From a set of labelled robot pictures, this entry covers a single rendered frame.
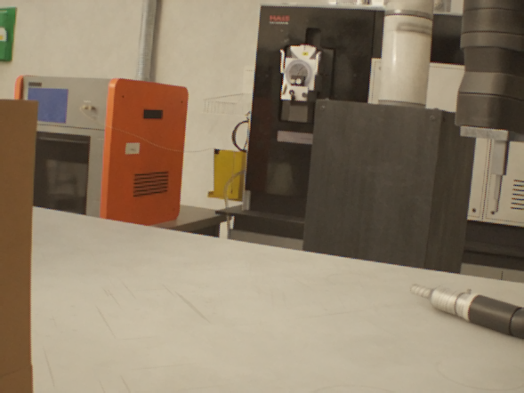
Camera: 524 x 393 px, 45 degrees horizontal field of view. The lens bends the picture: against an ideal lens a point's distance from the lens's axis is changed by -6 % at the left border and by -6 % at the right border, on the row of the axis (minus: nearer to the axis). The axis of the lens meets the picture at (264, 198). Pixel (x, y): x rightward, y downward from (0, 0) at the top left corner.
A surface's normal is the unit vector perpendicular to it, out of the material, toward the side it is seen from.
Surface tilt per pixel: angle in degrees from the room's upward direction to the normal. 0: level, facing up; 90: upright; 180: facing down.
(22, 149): 90
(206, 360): 0
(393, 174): 90
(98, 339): 0
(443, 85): 90
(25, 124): 90
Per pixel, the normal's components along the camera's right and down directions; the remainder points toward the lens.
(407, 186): -0.55, 0.06
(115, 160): 0.93, 0.12
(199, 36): -0.36, 0.08
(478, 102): -0.81, 0.00
